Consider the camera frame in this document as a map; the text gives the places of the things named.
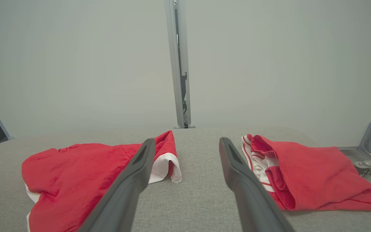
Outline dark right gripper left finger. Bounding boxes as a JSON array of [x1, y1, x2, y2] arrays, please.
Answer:
[[78, 139, 157, 232]]

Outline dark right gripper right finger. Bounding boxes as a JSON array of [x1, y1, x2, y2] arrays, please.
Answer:
[[219, 137, 295, 232]]

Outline red shorts with white hem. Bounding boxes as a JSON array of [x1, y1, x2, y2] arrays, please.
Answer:
[[21, 130, 182, 232]]

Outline red jersey with white sleeves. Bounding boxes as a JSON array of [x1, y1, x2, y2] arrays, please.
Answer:
[[241, 134, 371, 211]]

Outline grey metal partition post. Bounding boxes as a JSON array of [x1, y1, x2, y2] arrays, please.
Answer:
[[164, 0, 196, 129]]

